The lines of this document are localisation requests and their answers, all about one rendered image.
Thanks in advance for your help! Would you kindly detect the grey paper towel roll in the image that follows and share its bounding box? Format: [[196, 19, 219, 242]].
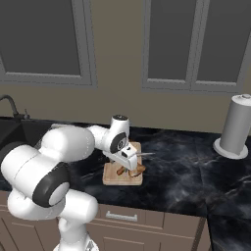
[[219, 97, 251, 155]]

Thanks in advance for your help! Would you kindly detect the brown piece of meat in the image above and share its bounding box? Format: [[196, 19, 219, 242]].
[[127, 164, 147, 178]]

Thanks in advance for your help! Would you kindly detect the beige lower cupboard door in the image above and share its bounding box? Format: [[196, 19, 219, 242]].
[[87, 224, 198, 251]]

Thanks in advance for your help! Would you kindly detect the narrow grey glass-front cupboard door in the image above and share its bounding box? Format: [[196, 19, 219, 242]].
[[190, 0, 251, 96], [140, 0, 201, 94]]

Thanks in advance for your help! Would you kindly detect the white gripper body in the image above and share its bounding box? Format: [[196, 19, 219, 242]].
[[109, 151, 141, 172]]

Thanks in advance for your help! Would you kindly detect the white paper towel holder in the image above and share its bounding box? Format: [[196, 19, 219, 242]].
[[212, 93, 251, 161]]

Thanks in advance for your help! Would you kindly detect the brown-handled kitchen knife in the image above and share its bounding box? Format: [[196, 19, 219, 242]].
[[116, 151, 157, 176]]

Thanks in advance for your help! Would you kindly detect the light wooden cutting board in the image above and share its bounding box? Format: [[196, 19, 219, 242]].
[[102, 140, 144, 186]]

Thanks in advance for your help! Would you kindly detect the narrow beige drawer front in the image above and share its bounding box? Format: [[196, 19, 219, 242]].
[[162, 211, 203, 239]]

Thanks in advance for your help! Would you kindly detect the black sink basin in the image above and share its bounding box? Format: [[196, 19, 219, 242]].
[[0, 117, 57, 155]]

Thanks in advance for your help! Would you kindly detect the beige lower cupboard front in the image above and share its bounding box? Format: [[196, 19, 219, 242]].
[[0, 190, 62, 251]]

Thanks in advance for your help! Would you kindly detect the wide grey glass-front cupboard door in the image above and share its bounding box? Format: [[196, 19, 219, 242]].
[[0, 0, 99, 89]]

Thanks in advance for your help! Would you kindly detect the black sink tap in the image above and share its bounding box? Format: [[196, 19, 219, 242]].
[[0, 94, 31, 121]]

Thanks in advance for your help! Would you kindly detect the silver drawer handle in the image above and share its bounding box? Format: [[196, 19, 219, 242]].
[[104, 210, 138, 224]]

